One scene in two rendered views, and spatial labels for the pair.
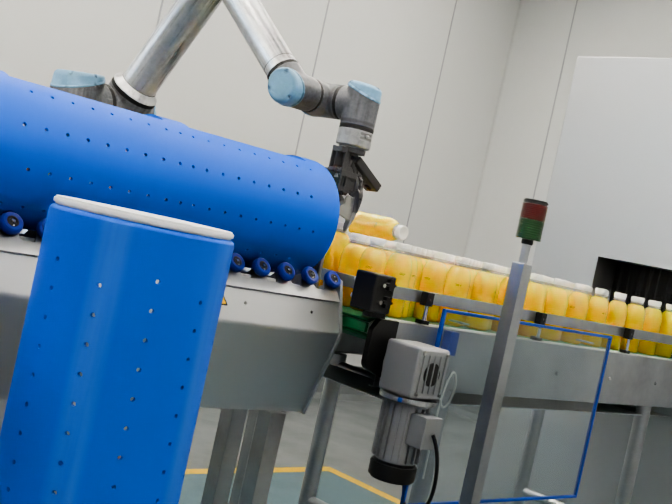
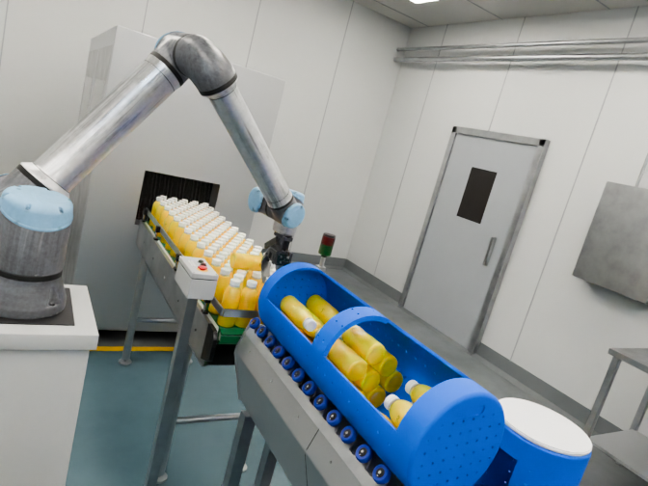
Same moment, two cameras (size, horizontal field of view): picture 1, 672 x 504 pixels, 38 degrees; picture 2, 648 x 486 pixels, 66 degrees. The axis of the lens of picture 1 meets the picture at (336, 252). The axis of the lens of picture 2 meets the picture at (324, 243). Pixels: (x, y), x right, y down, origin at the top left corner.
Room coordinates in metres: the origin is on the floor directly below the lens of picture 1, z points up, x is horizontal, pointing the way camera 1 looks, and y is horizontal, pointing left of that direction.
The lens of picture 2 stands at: (1.98, 1.81, 1.66)
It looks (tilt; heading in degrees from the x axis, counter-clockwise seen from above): 11 degrees down; 281
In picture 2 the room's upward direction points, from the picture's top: 15 degrees clockwise
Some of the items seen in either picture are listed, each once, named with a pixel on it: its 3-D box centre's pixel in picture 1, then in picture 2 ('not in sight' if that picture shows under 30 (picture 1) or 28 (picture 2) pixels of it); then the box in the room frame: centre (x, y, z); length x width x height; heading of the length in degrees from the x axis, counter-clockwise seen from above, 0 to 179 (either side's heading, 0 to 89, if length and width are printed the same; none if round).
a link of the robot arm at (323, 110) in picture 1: (323, 99); (267, 202); (2.56, 0.12, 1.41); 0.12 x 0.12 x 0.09; 56
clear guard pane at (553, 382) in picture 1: (516, 412); not in sight; (2.66, -0.58, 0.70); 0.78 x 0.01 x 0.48; 134
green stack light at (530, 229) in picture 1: (529, 229); (325, 249); (2.42, -0.46, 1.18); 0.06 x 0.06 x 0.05
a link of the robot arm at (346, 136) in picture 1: (354, 140); (285, 228); (2.50, 0.01, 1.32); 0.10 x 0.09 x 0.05; 44
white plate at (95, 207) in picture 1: (145, 217); (542, 424); (1.50, 0.30, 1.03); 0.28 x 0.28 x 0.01
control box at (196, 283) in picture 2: not in sight; (196, 277); (2.76, 0.12, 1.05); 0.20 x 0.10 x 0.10; 134
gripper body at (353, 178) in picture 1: (345, 170); (280, 249); (2.50, 0.02, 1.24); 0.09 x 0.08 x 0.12; 134
